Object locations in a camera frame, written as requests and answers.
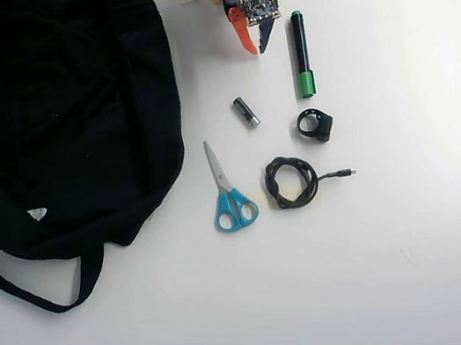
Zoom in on black fabric bag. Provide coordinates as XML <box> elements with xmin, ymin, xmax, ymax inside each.
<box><xmin>0</xmin><ymin>0</ymin><xmax>215</xmax><ymax>326</ymax></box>

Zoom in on bare camera circuit board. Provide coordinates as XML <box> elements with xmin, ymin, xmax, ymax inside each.
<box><xmin>233</xmin><ymin>0</ymin><xmax>287</xmax><ymax>30</ymax></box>

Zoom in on coiled black USB cable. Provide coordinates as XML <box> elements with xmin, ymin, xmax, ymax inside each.
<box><xmin>260</xmin><ymin>142</ymin><xmax>364</xmax><ymax>215</ymax></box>

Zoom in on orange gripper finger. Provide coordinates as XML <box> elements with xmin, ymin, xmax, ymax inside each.
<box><xmin>225</xmin><ymin>3</ymin><xmax>260</xmax><ymax>60</ymax></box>

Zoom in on green and black marker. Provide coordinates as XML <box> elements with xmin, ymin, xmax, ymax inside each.
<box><xmin>284</xmin><ymin>9</ymin><xmax>320</xmax><ymax>102</ymax></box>

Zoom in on black ring clamp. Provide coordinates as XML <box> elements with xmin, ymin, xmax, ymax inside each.
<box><xmin>293</xmin><ymin>103</ymin><xmax>340</xmax><ymax>149</ymax></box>

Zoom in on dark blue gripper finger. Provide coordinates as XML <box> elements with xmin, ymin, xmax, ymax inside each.
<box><xmin>253</xmin><ymin>16</ymin><xmax>282</xmax><ymax>55</ymax></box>

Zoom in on blue handled scissors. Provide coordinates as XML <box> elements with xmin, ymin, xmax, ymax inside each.
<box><xmin>199</xmin><ymin>133</ymin><xmax>264</xmax><ymax>236</ymax></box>

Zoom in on black tape roll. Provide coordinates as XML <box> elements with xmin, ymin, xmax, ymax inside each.
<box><xmin>245</xmin><ymin>177</ymin><xmax>327</xmax><ymax>217</ymax></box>

